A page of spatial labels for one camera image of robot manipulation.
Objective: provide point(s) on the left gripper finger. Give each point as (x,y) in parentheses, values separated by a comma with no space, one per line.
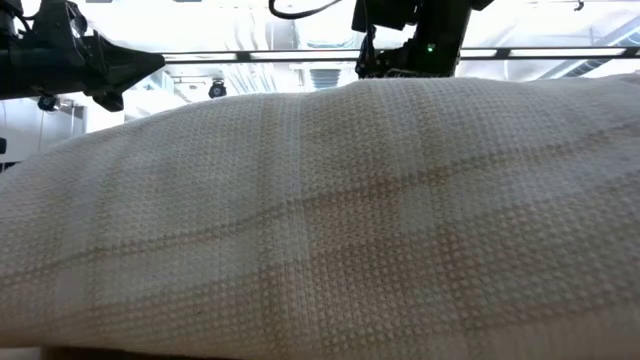
(120,57)
(115,82)

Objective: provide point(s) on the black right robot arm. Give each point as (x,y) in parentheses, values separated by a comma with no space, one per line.
(440,30)

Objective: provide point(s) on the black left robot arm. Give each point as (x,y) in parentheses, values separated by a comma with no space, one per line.
(10,20)

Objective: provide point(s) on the small black background object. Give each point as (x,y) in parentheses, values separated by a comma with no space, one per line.
(2,146)

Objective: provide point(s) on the grey louvred vent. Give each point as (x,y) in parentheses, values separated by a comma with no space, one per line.
(325,78)

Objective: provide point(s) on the white waffle-weave cloth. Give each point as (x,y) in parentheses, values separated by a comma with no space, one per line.
(320,225)

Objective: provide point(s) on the small black hanging camera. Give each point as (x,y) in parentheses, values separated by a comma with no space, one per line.
(48,103)
(217,90)

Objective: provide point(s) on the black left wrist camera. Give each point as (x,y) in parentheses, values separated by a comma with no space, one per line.
(55,25)

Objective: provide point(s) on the black aluminium table frame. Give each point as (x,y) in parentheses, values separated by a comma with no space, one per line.
(243,56)

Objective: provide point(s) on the grey ceiling duct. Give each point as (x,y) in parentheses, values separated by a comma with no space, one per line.
(590,62)

